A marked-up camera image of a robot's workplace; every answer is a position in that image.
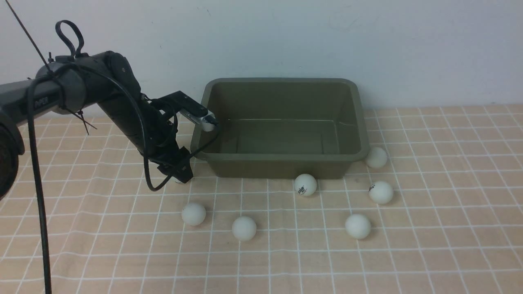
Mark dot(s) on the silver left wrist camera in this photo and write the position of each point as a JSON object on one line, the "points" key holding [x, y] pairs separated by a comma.
{"points": [[179, 102]]}

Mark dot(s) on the peach checkered tablecloth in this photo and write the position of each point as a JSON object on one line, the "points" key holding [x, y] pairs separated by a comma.
{"points": [[454, 225]]}

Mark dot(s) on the olive green plastic bin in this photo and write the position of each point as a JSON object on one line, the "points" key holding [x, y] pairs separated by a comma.
{"points": [[284, 127]]}

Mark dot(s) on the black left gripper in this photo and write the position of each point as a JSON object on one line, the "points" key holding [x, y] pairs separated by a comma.
{"points": [[162, 126]]}

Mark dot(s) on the white ball with logo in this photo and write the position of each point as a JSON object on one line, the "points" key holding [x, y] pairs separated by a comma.
{"points": [[305, 185]]}

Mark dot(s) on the white ball marked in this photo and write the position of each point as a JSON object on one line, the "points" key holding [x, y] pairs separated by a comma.
{"points": [[381, 192]]}

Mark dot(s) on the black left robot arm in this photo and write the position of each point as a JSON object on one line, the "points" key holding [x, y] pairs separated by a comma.
{"points": [[105, 79]]}

